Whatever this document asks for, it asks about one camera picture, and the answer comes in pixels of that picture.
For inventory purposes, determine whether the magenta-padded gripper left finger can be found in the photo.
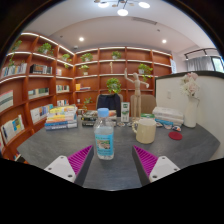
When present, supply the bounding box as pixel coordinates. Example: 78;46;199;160
43;144;95;187

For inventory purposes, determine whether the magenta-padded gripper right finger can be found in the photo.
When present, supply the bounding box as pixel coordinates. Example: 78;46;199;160
131;145;181;187

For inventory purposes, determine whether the clear blue-capped water bottle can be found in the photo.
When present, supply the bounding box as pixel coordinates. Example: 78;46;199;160
93;107;115;161

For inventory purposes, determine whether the flat round red coaster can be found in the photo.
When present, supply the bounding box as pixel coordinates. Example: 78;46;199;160
168;131;184;141

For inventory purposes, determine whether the cream ceramic mug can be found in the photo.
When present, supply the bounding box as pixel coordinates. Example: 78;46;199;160
131;118;157;145

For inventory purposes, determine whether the colourful book stack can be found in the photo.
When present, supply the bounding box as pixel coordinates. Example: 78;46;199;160
44;105;79;131

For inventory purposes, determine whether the white book stack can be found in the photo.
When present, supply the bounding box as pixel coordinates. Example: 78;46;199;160
152;106;185;127

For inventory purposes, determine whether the green white box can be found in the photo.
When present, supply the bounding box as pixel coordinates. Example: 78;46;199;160
139;113;156;120

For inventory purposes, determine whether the dark book stack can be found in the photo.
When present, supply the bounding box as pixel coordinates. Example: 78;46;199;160
80;109;118;127

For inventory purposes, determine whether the upright green white carton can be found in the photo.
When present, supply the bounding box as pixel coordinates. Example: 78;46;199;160
120;102;131;123

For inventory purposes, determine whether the wooden artist mannequin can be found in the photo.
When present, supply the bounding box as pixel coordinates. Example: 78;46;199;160
123;68;150;118

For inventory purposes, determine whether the curved wooden shelf unit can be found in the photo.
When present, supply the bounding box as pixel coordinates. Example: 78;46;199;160
0;32;173;161

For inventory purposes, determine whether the pink and white flower bouquet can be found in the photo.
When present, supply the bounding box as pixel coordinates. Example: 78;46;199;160
179;71;201;100

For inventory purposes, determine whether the grey sheer curtain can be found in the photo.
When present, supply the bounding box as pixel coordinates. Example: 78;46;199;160
185;55;215;72

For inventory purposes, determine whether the window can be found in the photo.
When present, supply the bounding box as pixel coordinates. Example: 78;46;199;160
211;55;224;74

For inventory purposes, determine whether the ceiling air vent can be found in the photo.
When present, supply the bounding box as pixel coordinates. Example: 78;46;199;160
131;16;158;26

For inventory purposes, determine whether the branched ceiling chandelier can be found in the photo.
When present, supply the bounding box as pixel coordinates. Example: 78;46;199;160
93;0;151;17

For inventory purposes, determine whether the white wall poster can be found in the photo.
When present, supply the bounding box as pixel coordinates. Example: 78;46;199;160
170;59;178;74

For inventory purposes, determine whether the black ceiling track rail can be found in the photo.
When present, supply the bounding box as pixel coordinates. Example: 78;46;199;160
184;47;219;61

